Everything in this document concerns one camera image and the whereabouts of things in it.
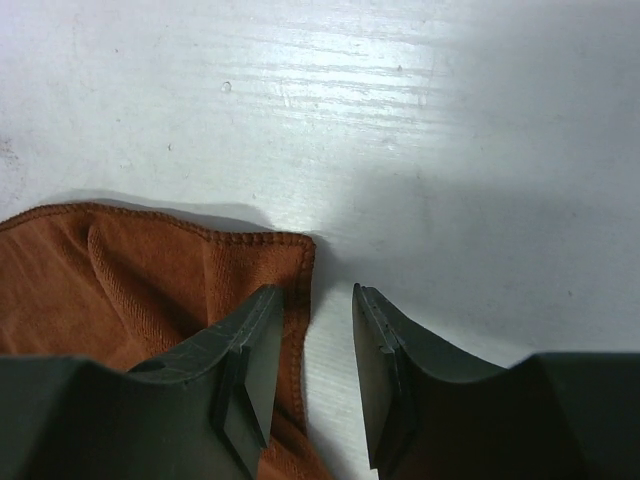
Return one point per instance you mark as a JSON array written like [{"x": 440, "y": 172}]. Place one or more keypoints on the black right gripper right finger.
[{"x": 434, "y": 411}]

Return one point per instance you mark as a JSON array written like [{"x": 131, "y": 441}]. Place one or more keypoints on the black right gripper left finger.
[{"x": 201, "y": 410}]

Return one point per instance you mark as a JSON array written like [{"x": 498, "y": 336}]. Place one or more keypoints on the brown towel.
[{"x": 121, "y": 286}]

